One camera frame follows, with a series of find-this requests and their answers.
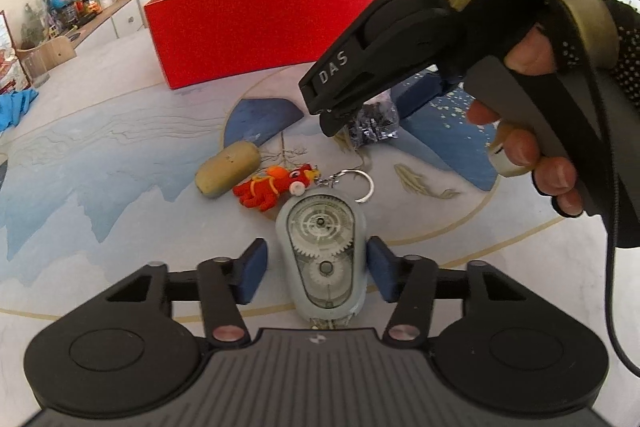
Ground black cable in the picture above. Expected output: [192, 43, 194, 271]
[545, 0, 640, 378]

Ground wooden tray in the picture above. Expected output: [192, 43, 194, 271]
[15, 36, 78, 68]

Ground tan sponge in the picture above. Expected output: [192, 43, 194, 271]
[194, 142, 262, 200]

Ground red crochet keychain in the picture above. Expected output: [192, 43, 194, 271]
[232, 163, 376, 212]

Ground grey clear gear toy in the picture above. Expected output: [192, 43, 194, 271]
[275, 193, 369, 323]

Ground dark item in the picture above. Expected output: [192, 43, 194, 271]
[335, 99, 401, 152]

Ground red white snack bag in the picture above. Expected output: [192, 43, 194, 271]
[0, 9, 26, 95]

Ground blue cloth gloves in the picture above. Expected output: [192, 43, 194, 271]
[0, 88, 40, 132]

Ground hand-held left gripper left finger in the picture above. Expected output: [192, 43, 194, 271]
[105, 237, 269, 349]

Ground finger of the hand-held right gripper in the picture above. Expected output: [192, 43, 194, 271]
[318, 104, 368, 138]
[390, 69, 463, 120]

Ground white wooden sideboard cabinet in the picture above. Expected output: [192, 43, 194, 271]
[65, 0, 147, 42]

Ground clear glass cup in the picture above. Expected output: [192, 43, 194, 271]
[22, 52, 51, 88]

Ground red cardboard box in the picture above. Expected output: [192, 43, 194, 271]
[143, 0, 406, 91]

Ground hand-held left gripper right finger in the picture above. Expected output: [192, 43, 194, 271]
[366, 236, 540, 349]

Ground person's right hand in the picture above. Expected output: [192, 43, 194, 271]
[467, 0, 640, 250]

